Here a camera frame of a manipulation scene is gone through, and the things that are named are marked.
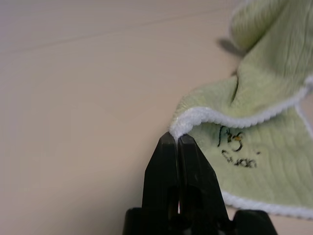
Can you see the green towel with white edging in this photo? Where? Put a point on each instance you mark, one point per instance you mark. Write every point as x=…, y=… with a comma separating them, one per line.
x=269, y=98

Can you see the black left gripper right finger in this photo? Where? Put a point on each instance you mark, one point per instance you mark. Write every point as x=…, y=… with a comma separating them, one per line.
x=198, y=176

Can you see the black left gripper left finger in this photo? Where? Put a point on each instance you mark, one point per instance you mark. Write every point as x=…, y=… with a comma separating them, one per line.
x=161, y=171

